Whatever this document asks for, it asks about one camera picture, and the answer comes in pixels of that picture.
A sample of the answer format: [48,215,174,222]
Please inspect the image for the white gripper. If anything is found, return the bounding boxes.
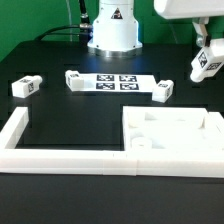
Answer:
[154,0,224,47]

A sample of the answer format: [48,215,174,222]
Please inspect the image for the white square tabletop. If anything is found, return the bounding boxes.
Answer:
[123,106,219,151]

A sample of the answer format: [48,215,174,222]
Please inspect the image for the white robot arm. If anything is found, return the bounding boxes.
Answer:
[87,0,224,57]

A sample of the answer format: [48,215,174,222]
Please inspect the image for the white marker sheet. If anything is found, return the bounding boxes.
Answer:
[81,73,156,93]

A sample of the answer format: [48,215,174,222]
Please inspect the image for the white U-shaped fence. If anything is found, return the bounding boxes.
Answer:
[0,107,224,178]

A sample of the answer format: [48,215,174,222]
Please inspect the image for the black cable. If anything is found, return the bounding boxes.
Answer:
[34,0,93,42]

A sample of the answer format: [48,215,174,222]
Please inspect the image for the grey thin cable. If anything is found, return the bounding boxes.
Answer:
[65,0,74,42]

